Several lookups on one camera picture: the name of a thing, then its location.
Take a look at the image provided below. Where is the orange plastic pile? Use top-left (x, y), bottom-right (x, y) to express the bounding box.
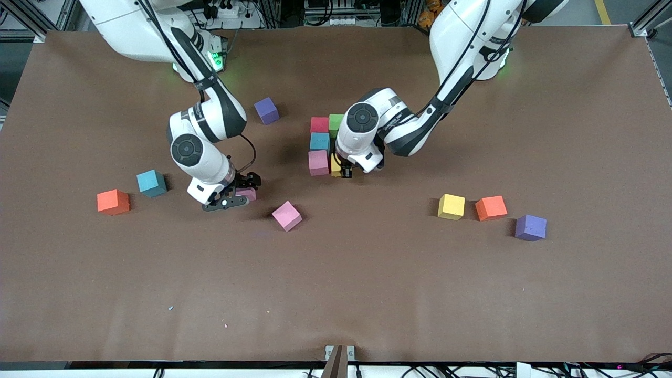
top-left (418, 0), bottom-right (444, 28)

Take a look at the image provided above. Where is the aluminium frame strut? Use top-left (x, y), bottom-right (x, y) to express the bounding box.
top-left (0, 0), bottom-right (71, 44)
top-left (629, 0), bottom-right (672, 38)

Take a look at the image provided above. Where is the metal mount bracket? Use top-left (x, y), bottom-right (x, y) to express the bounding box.
top-left (324, 344), bottom-right (356, 378)

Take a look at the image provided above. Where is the aluminium table edge rail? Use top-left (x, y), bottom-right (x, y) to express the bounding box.
top-left (647, 37), bottom-right (672, 108)

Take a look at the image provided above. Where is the orange foam cube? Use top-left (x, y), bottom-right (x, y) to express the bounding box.
top-left (97, 189), bottom-right (131, 216)
top-left (475, 195), bottom-right (509, 222)

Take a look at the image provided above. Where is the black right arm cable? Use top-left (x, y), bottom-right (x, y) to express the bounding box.
top-left (138, 0), bottom-right (258, 175)

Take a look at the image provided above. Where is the brown table cover sheet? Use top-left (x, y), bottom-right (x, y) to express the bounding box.
top-left (0, 26), bottom-right (672, 364)

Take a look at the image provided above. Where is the white power strip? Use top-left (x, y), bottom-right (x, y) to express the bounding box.
top-left (315, 15), bottom-right (363, 27)
top-left (207, 2), bottom-right (247, 19)

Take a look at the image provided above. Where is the purple foam cube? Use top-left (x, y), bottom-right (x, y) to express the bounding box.
top-left (254, 97), bottom-right (280, 125)
top-left (514, 214), bottom-right (548, 242)

